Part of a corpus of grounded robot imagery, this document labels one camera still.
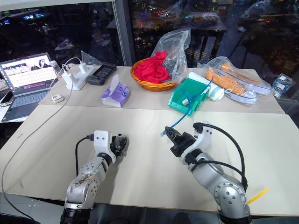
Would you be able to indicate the purple tissue pack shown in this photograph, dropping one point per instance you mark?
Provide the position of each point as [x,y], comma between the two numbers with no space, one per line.
[116,94]

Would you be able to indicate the green plastic bin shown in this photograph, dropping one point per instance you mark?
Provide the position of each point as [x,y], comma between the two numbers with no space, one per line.
[180,105]

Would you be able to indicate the white charger plug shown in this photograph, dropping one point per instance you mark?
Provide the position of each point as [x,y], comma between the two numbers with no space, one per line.
[67,78]
[82,68]

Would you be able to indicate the clear plastic bottle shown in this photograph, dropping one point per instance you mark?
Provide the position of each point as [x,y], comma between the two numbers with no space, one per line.
[54,67]

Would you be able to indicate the yellow strip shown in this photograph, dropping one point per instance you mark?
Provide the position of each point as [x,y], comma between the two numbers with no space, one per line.
[257,196]

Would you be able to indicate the white window frame post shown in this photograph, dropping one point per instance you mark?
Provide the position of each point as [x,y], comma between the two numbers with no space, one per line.
[122,32]

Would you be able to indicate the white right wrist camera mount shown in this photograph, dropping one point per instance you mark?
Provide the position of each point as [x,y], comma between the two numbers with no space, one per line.
[203,140]

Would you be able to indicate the white cylinder with blue band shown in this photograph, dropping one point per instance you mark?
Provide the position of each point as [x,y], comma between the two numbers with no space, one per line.
[216,93]

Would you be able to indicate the white power strip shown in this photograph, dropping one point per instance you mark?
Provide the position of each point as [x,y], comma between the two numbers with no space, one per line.
[79,81]

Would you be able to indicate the orange canvas sneaker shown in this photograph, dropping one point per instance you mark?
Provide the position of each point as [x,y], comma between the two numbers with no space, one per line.
[226,82]
[252,80]

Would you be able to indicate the clear plastic bag with parts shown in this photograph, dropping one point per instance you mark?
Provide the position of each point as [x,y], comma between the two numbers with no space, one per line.
[175,58]

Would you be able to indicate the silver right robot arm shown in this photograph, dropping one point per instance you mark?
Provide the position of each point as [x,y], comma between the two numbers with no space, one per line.
[210,172]

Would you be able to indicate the orange wicker basket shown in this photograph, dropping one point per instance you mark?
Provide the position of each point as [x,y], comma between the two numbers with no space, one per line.
[154,86]

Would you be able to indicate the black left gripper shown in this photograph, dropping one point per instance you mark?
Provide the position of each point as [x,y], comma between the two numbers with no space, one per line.
[115,145]

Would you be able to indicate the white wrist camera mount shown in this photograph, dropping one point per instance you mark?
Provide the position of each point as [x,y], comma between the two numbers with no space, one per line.
[101,140]
[203,140]

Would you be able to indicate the grey laptop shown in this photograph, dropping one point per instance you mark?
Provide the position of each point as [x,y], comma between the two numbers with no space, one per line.
[25,93]

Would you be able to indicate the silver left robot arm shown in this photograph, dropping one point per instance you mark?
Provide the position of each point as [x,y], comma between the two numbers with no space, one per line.
[86,172]

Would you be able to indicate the black handheld device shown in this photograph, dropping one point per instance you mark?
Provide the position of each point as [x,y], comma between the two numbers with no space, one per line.
[101,73]

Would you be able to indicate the white coupler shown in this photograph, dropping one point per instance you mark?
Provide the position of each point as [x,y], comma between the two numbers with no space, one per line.
[185,101]

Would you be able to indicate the white smartphone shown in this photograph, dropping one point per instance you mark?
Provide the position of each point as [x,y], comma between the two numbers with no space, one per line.
[7,98]

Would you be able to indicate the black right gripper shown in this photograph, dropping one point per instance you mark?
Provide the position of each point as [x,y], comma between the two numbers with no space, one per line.
[183,143]

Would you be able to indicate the clear plastic shoe bag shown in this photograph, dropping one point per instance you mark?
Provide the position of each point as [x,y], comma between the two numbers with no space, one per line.
[215,63]

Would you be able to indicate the red cloth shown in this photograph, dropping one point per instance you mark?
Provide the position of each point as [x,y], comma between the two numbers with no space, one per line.
[151,68]

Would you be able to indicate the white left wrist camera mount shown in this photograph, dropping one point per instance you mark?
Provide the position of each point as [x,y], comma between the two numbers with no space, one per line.
[101,140]

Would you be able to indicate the small white round device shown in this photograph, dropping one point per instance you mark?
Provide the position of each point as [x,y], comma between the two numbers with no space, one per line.
[57,97]

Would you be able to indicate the small clear plastic bag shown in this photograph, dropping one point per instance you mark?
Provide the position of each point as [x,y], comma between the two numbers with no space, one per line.
[90,59]

